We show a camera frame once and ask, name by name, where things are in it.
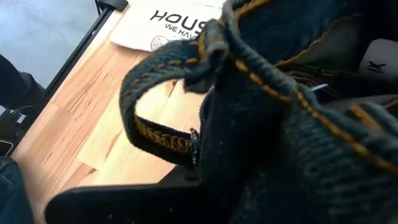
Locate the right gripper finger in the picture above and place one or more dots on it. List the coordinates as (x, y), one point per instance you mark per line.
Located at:
(124, 205)

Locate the dark denim jeans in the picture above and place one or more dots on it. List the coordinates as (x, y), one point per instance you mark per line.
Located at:
(264, 124)

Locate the person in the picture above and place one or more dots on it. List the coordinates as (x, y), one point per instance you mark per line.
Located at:
(12, 186)

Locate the white Houston tote bag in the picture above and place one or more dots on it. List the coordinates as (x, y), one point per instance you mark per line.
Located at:
(174, 28)

